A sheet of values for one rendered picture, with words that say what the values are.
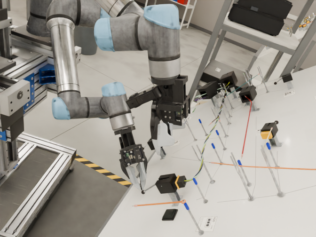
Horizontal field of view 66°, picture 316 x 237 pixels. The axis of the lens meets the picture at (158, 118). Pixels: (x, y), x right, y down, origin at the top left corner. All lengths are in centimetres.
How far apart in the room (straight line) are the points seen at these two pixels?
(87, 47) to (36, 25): 285
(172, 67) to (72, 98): 41
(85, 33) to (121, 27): 362
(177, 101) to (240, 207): 32
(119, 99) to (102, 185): 144
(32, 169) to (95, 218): 57
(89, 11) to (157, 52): 53
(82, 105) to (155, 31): 42
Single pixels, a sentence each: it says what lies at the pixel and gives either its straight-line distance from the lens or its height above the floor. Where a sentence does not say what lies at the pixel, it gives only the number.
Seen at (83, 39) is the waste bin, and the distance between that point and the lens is 422.
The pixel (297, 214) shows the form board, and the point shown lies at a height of 129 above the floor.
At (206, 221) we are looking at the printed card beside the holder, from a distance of 70.
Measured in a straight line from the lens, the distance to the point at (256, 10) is 157.
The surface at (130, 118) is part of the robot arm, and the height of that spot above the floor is 122.
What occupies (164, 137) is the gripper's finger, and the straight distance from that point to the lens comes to 63.
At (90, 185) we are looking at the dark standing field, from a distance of 215.
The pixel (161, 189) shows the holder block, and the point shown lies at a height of 109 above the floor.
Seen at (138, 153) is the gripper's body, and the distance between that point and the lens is 77.
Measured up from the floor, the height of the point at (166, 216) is 106.
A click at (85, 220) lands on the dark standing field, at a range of 197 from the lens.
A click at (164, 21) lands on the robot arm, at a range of 54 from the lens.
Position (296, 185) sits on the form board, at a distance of 72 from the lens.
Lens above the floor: 167
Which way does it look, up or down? 33 degrees down
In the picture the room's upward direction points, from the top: 18 degrees clockwise
